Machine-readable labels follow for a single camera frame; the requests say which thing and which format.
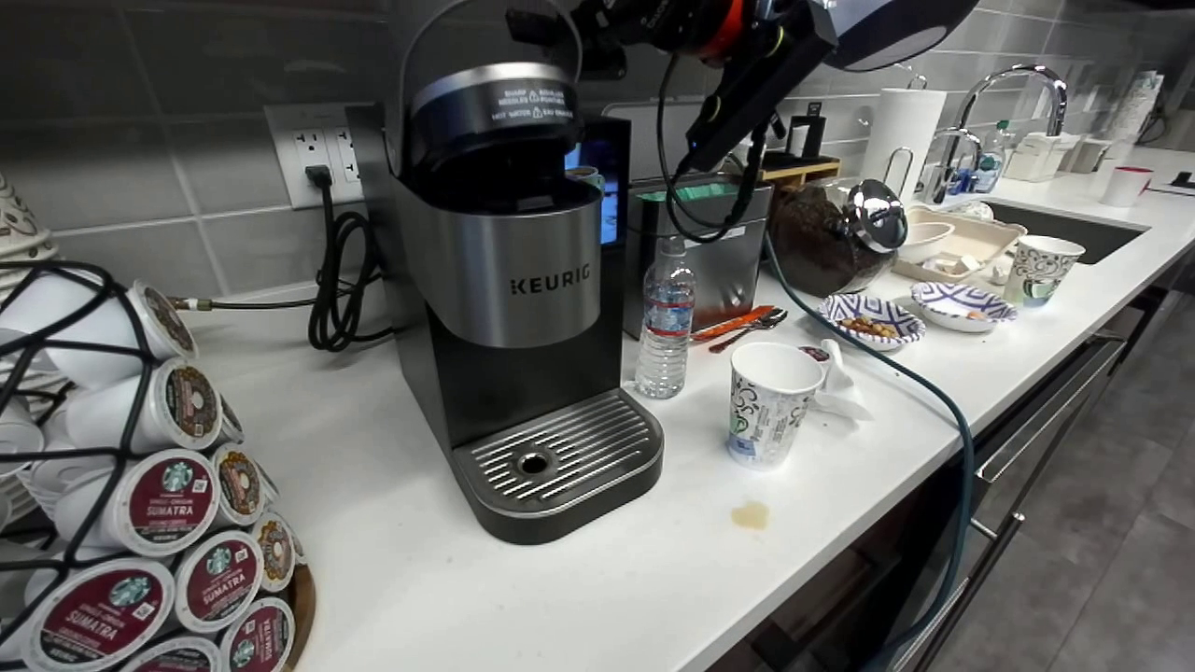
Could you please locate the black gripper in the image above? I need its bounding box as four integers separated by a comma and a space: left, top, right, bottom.
502, 0, 721, 77

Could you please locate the shiny metal kettle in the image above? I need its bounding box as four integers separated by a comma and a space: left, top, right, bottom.
840, 175, 914, 261

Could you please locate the black coiled power cable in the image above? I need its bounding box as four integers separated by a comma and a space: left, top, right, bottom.
302, 163, 403, 354

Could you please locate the white serving tray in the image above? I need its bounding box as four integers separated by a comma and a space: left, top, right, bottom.
891, 203, 1028, 288

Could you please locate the grey metal container lid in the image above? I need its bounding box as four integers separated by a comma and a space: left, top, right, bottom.
625, 101, 690, 189

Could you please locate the silver black Keurig coffeemaker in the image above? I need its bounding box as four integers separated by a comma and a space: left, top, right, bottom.
376, 0, 670, 547

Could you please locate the blue dish soap bottle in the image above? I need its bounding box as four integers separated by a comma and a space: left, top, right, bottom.
944, 115, 1016, 203

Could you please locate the chrome sink faucet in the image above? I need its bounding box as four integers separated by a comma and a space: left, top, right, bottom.
944, 63, 1074, 203

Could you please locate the blue patterned plate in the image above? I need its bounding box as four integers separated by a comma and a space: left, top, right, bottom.
906, 279, 1016, 341
822, 293, 926, 357

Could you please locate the kitchen sink basin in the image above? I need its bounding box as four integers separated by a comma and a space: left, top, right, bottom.
988, 198, 1150, 270

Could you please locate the coffee pod with brown lid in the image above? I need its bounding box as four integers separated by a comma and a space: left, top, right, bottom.
209, 440, 274, 532
120, 279, 200, 367
107, 357, 228, 459
249, 512, 302, 598

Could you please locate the metal drawer handle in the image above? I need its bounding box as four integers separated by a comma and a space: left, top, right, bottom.
972, 335, 1128, 491

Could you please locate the dark brown basket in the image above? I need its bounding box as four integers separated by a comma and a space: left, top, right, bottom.
764, 183, 889, 302

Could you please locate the white plastic container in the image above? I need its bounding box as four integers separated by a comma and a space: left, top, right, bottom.
1006, 127, 1084, 189

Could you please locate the stack of white cups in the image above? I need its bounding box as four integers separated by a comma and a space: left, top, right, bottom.
1100, 68, 1170, 150

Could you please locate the patterned paper cup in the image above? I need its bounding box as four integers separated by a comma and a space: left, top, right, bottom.
1000, 230, 1085, 313
724, 341, 830, 469

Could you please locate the white wall power outlet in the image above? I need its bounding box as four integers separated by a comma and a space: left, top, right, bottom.
266, 104, 370, 210

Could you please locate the dark teal hose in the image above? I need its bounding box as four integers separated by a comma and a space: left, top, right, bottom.
758, 236, 978, 672

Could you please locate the wooden stand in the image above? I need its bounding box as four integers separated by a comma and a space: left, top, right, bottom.
753, 153, 844, 189

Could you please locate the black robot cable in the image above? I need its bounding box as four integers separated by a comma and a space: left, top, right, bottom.
652, 48, 778, 251

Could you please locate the red Starbucks coffee pod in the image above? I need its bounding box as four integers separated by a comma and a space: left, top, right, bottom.
173, 531, 270, 637
222, 598, 298, 672
71, 447, 224, 565
115, 632, 228, 672
17, 557, 181, 672

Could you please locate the clear plastic water bottle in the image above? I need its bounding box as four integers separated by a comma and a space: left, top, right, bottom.
631, 230, 698, 403

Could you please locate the white paper towel roll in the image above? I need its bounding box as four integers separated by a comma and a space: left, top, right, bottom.
859, 83, 952, 198

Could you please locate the orange handled utensil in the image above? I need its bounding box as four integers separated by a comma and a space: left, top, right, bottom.
690, 302, 790, 357

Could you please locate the black coffeemaker lid with handle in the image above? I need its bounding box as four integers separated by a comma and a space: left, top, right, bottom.
391, 0, 590, 175

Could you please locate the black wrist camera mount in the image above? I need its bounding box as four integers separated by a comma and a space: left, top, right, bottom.
681, 18, 840, 178

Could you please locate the black wire pod rack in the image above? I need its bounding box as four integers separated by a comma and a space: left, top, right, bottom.
0, 259, 322, 672

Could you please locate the dark glass bottle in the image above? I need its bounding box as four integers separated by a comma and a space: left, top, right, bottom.
788, 101, 830, 163

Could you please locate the small white creamer cup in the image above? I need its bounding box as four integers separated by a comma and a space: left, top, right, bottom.
799, 335, 859, 395

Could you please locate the white cup with red band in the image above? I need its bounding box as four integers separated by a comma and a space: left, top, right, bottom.
1105, 163, 1159, 210

